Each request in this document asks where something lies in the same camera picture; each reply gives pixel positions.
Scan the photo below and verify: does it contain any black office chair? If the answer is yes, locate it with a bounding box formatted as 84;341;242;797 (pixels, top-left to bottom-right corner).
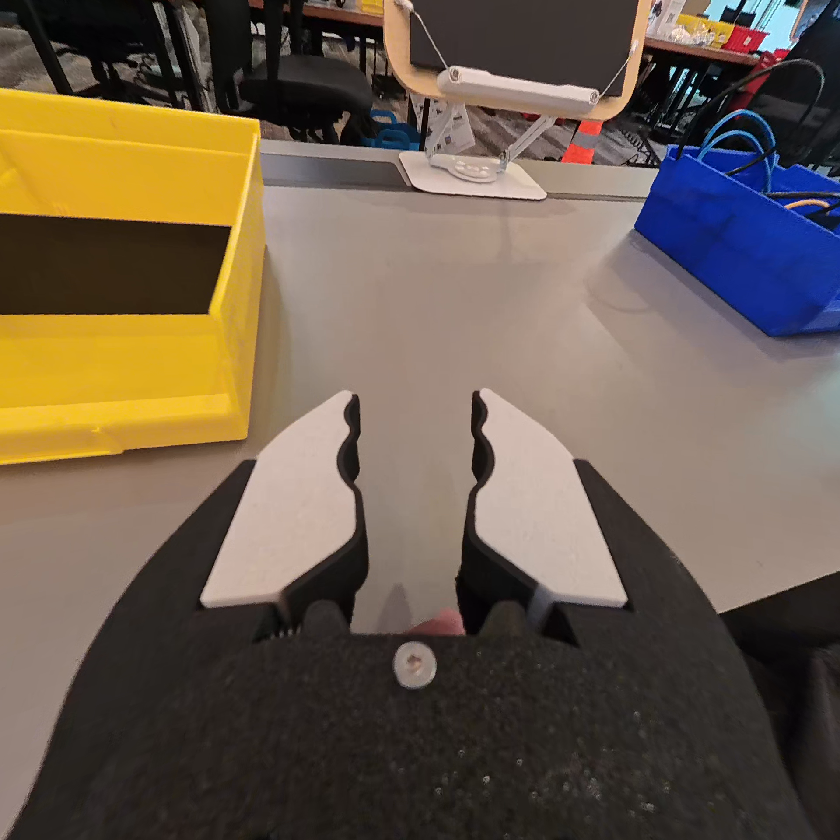
197;0;379;143

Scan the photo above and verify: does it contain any yellow plastic bin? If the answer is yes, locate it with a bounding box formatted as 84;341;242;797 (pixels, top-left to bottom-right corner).
0;87;269;468

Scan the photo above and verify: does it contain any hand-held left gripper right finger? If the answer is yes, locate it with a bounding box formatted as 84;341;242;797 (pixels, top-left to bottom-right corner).
457;389;628;634

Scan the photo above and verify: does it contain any orange ethernet cable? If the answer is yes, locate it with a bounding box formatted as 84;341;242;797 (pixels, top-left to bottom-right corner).
768;192;840;221

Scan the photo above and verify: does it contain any orange traffic cone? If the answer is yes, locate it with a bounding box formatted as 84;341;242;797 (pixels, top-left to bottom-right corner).
562;119;605;166

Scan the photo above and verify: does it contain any blue plastic bin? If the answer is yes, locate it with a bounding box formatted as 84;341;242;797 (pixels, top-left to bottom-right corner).
633;142;840;340

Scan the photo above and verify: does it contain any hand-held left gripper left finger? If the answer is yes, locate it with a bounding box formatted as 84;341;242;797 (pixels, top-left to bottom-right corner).
200;390;371;634

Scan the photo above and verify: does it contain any blue ethernet cable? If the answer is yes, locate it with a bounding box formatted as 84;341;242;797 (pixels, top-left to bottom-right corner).
693;108;781;179

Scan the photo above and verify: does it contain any black ethernet cable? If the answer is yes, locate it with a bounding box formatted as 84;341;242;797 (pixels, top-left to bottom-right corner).
716;59;840;198

